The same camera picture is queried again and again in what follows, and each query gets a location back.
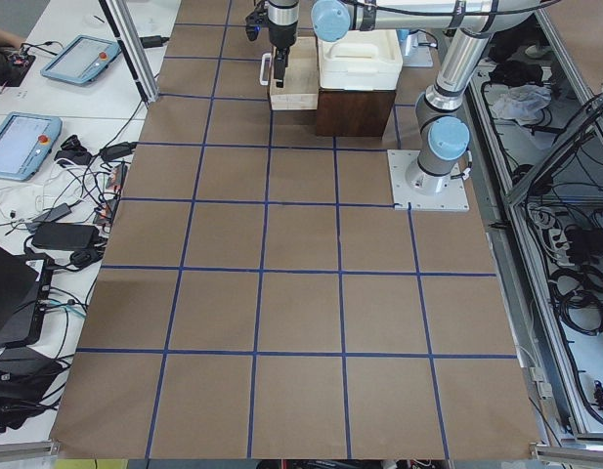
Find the blue teach pendant near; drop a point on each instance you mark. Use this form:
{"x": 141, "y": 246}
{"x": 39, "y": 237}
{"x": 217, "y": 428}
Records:
{"x": 25, "y": 141}

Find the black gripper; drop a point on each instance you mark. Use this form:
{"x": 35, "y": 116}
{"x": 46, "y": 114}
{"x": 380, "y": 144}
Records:
{"x": 281, "y": 37}

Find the blue teach pendant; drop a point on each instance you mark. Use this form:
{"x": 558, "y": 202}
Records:
{"x": 25, "y": 141}
{"x": 82, "y": 60}

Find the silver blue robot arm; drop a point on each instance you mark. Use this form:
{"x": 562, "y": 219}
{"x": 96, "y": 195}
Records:
{"x": 445, "y": 138}

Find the large black power brick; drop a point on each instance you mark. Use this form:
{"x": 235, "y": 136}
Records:
{"x": 68, "y": 237}

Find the aluminium frame post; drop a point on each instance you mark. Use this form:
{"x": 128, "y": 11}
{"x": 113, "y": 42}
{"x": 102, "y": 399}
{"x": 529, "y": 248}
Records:
{"x": 125, "y": 33}

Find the blue teach pendant far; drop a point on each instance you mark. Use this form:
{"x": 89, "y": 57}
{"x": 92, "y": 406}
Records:
{"x": 82, "y": 60}

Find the black power adapter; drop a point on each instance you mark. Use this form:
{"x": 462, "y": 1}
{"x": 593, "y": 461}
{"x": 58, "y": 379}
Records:
{"x": 153, "y": 41}

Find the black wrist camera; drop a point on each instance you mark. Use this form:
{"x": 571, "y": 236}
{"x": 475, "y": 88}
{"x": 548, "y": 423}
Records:
{"x": 255, "y": 21}

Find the white plastic tray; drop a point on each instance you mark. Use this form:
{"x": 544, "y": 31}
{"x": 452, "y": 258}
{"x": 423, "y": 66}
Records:
{"x": 361, "y": 61}

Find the crumpled white cloth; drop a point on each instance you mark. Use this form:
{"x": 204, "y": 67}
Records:
{"x": 523, "y": 104}

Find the dark brown wooden cabinet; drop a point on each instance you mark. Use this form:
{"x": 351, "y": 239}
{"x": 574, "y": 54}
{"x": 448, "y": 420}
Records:
{"x": 342, "y": 113}

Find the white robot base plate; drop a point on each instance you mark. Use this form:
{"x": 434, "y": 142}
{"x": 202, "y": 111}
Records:
{"x": 414, "y": 190}

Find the wooden drawer with white handle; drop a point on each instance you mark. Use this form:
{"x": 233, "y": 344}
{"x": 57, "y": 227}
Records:
{"x": 300, "y": 89}

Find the black laptop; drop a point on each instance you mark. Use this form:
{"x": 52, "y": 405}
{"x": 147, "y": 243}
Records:
{"x": 25, "y": 281}

